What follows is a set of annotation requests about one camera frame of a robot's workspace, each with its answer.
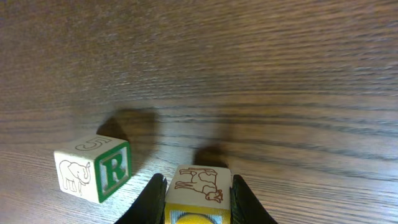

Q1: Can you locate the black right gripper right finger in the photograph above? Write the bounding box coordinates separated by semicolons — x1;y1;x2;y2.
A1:
230;175;277;224

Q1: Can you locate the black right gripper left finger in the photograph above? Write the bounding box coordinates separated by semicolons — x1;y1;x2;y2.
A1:
115;173;167;224

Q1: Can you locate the yellow O letter block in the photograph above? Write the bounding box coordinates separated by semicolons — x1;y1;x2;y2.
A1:
164;165;231;224

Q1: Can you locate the green R letter block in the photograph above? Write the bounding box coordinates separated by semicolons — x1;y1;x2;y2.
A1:
53;134;132;203

